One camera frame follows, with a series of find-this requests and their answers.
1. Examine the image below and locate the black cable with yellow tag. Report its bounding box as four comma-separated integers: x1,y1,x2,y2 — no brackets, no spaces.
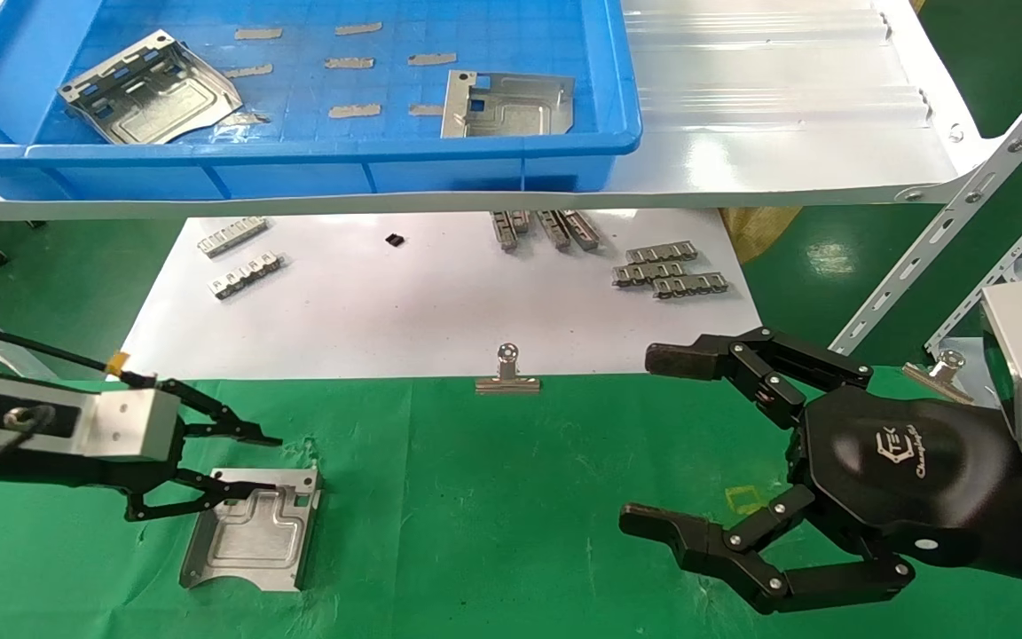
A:
0,318,159,389

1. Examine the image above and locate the white paper sheet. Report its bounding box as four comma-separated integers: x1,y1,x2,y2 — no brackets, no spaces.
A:
107,209,765,381

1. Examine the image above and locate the white slotted angle post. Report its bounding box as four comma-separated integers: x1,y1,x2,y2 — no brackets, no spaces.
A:
924,173,1022,356
830,49,1022,356

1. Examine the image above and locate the brown cardboard piece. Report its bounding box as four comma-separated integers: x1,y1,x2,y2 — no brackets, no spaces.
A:
719,207,803,265

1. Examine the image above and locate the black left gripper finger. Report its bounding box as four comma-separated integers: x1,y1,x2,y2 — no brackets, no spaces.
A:
125,470,281,523
156,379,284,447

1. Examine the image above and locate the slotted sheet metal bracket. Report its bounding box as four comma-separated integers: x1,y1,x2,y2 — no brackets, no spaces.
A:
59,29,244,146

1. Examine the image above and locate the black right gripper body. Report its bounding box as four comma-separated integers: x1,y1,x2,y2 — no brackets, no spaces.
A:
786,386,1013,569

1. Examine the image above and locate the flat sheet metal plate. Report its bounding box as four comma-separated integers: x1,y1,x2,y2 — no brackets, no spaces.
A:
441,69,576,139

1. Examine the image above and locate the silver binder clip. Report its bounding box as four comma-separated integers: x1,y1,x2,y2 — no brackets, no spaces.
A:
901,350,973,405
475,343,542,394

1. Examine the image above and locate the blue plastic bin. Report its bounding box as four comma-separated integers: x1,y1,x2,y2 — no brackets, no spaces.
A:
0,0,642,201

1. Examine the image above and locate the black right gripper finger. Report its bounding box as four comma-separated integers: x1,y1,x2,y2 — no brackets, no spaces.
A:
645,327,874,431
619,484,916,615

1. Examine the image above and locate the curved sheet metal bracket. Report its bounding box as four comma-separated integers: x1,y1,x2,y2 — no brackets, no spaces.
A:
179,468,324,593

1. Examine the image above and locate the white shelf board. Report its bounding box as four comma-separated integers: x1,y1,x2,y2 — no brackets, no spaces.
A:
0,0,1004,221

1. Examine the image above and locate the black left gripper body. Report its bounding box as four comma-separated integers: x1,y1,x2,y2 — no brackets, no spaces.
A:
32,417,200,494

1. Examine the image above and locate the green cloth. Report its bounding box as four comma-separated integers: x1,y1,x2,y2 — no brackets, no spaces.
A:
0,368,1022,639

